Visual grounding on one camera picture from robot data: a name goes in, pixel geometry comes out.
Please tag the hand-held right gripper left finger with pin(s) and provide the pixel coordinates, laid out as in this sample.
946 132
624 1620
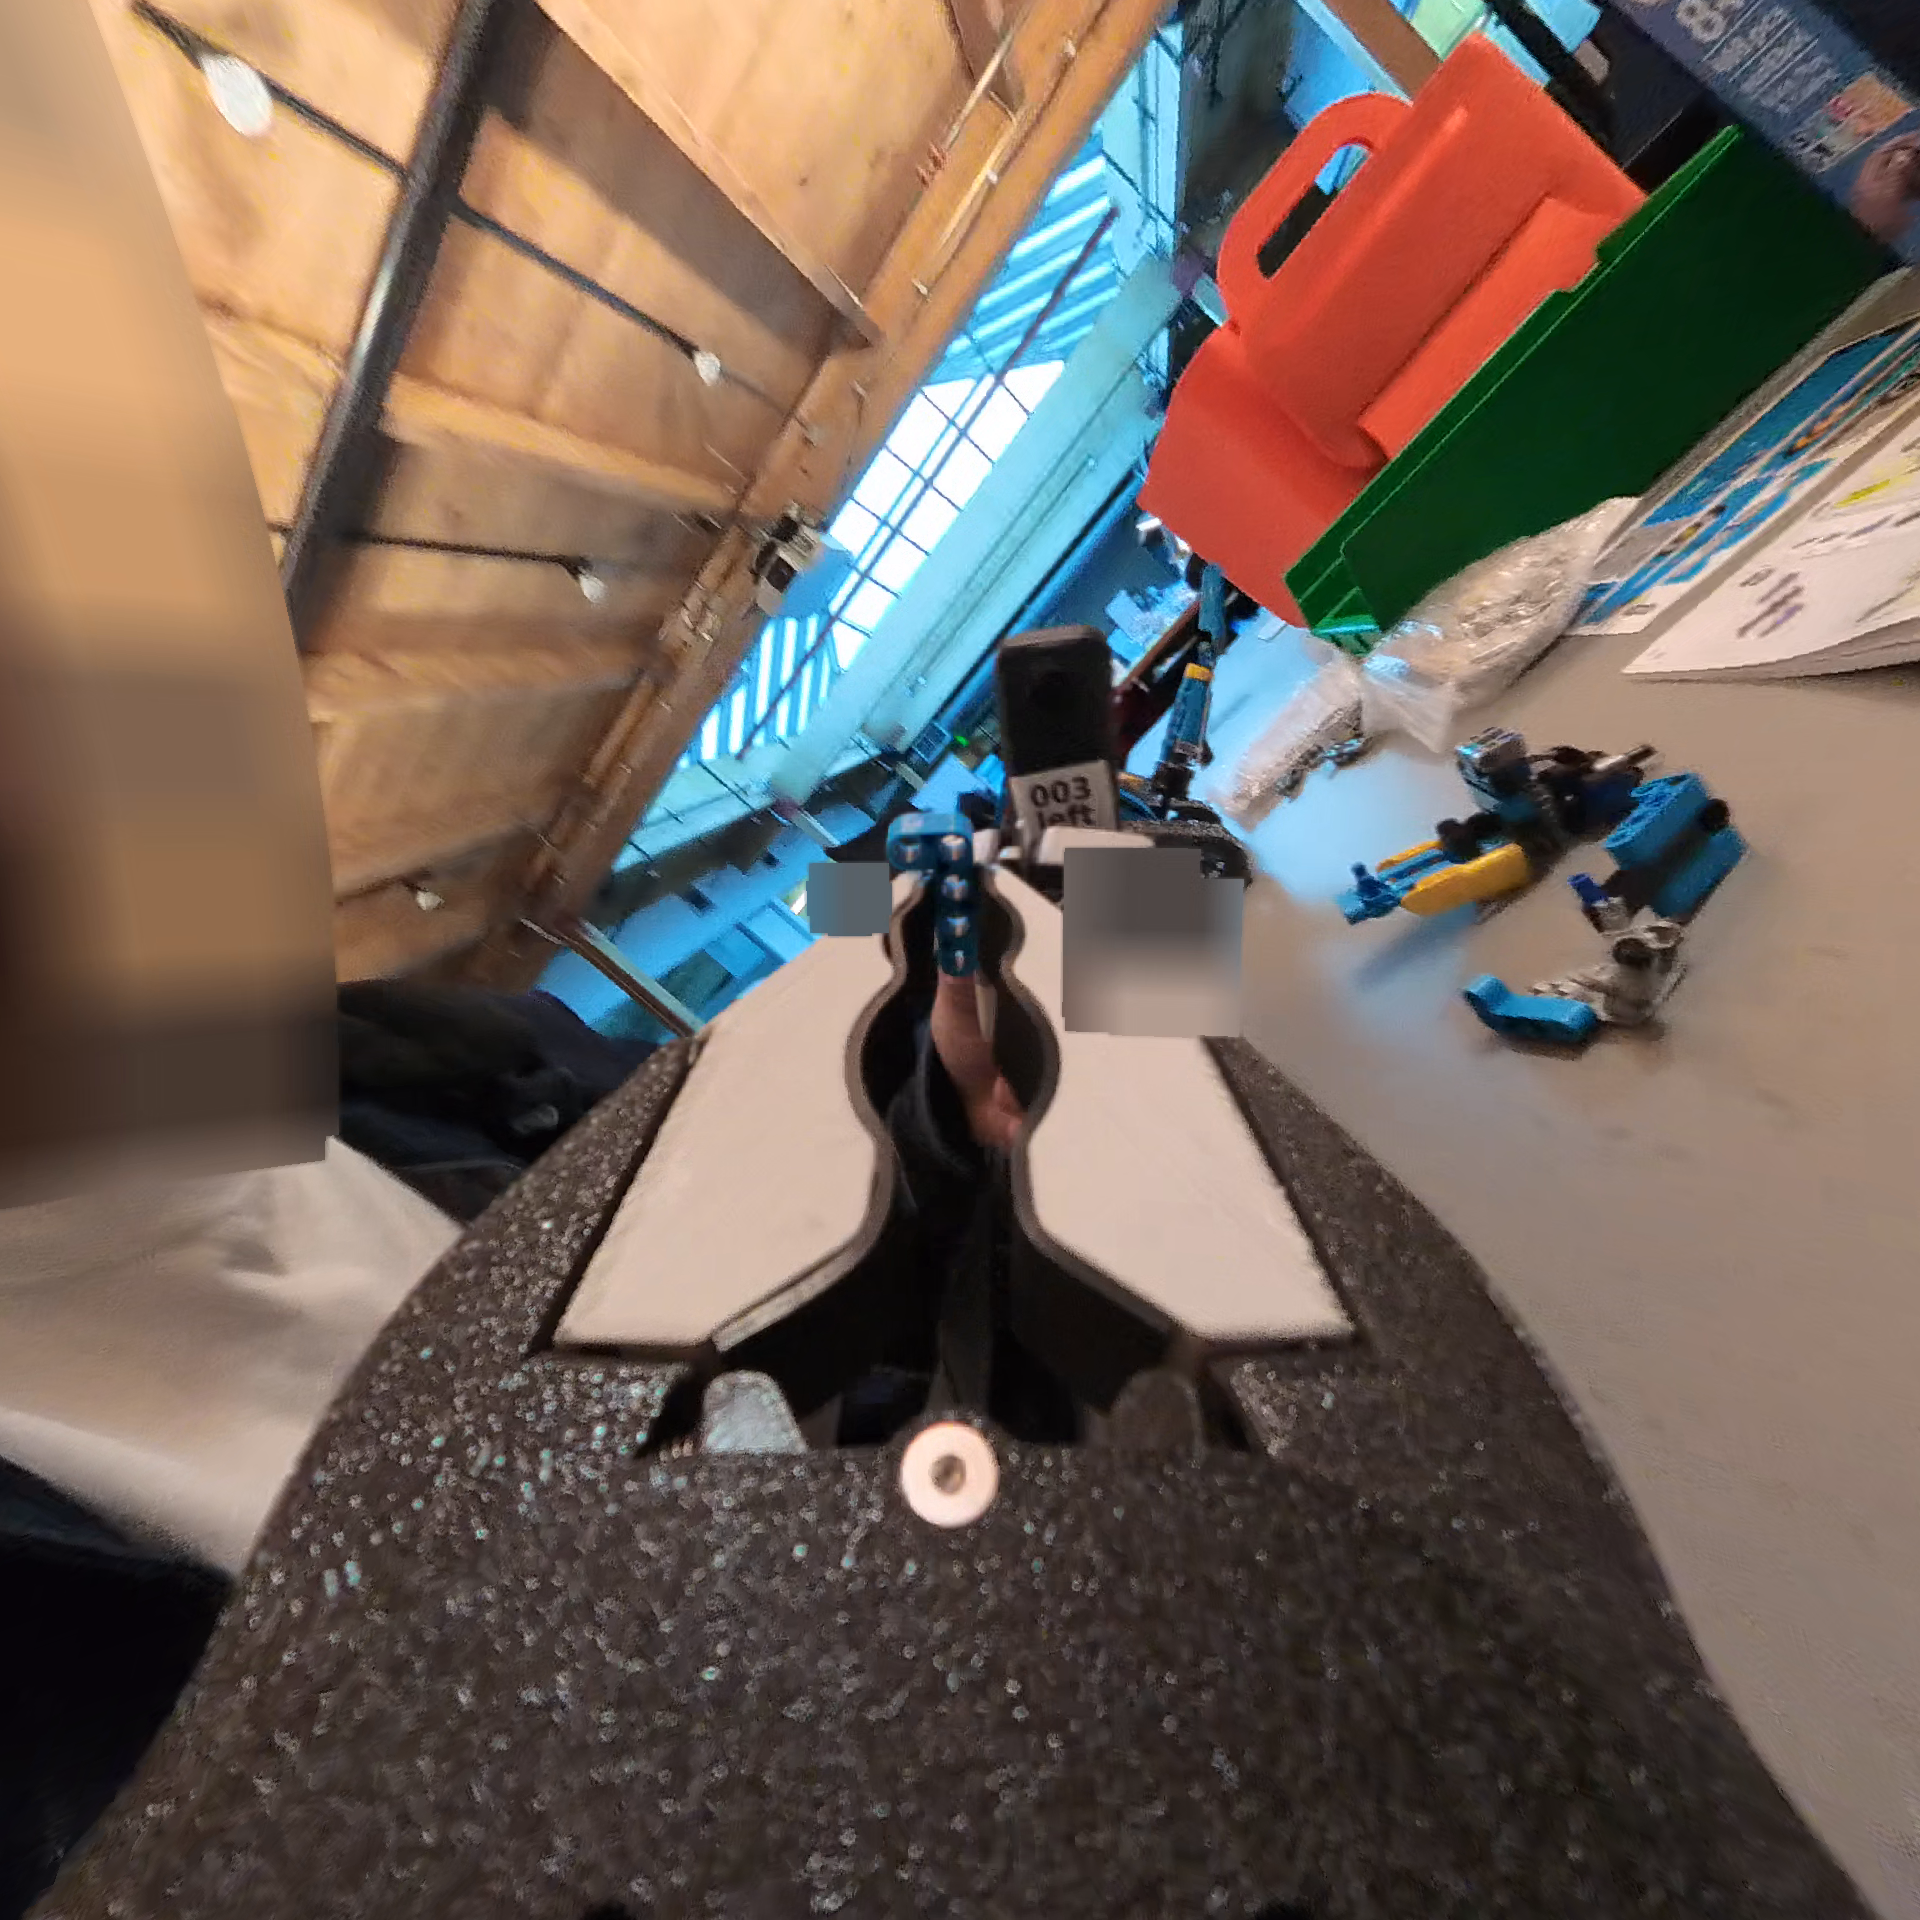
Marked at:
734 1185

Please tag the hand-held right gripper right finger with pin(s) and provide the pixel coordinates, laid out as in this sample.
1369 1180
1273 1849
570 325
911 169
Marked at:
1171 1185

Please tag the blue angled beam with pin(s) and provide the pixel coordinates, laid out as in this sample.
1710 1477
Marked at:
944 891

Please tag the blue grey brick assembly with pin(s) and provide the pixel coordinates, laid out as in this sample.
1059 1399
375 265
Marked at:
1530 1013

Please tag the blue beams black axle assembly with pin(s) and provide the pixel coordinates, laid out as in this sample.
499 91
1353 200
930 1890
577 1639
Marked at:
1665 848

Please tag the person's left forearm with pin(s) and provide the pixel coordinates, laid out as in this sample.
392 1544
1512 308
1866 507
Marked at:
944 1201

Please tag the grey desk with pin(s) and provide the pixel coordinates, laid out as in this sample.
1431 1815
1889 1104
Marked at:
1650 1201

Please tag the person's left hand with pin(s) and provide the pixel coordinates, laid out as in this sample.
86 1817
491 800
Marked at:
975 1066

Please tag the clear plastic bag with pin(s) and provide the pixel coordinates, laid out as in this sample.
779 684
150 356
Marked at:
1289 743
1484 628

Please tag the dark denim jeans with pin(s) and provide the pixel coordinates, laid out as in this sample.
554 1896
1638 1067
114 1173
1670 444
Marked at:
481 1079

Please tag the blue yellow brick vehicle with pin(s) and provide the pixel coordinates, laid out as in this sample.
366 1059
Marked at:
1500 840

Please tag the orange carry case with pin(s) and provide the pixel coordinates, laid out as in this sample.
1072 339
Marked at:
1350 346

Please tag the white shirt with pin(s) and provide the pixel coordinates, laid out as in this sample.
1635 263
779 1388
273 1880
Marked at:
182 1320

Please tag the green plastic bin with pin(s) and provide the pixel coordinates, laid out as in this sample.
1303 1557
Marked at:
1575 421

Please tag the blue sticker sheet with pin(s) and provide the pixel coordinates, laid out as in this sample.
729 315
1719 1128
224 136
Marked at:
1724 509

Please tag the open instruction booklet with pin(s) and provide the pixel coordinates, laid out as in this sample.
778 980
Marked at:
1799 599

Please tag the dark blue toy kit box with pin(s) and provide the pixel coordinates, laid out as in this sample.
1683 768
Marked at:
1799 90

